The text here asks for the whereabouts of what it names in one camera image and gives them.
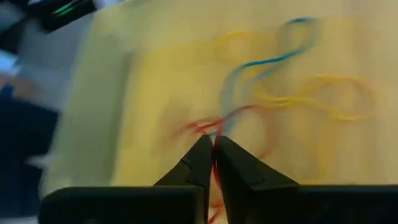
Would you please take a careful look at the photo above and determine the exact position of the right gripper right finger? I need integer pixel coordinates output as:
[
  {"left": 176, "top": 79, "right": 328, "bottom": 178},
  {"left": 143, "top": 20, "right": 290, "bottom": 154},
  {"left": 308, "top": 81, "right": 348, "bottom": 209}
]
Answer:
[{"left": 214, "top": 136, "right": 398, "bottom": 224}]

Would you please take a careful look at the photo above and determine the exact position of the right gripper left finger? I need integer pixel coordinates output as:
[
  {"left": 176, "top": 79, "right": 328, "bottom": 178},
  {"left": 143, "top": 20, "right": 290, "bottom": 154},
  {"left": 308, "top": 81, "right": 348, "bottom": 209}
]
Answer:
[{"left": 39, "top": 134, "right": 214, "bottom": 224}]

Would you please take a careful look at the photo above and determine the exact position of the red rubber band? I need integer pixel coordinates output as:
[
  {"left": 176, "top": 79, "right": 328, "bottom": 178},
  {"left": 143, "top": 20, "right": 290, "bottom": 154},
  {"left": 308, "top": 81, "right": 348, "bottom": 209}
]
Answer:
[{"left": 169, "top": 105, "right": 276, "bottom": 224}]

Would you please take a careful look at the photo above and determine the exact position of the yellow rubber band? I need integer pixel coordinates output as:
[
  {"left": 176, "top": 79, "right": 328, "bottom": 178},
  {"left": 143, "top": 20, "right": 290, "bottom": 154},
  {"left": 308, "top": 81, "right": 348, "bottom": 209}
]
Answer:
[
  {"left": 254, "top": 74, "right": 374, "bottom": 122},
  {"left": 214, "top": 29, "right": 280, "bottom": 63}
]

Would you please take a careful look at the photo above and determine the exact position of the yellow translucent plastic bin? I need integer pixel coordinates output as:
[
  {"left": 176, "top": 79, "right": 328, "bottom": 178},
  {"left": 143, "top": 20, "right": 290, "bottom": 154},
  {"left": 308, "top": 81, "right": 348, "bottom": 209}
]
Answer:
[{"left": 40, "top": 0, "right": 398, "bottom": 224}]

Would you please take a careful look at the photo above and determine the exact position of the teal rubber band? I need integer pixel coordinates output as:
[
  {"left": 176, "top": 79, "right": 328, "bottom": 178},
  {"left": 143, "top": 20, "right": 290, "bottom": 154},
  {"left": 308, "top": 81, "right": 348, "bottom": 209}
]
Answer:
[{"left": 219, "top": 17, "right": 321, "bottom": 133}]

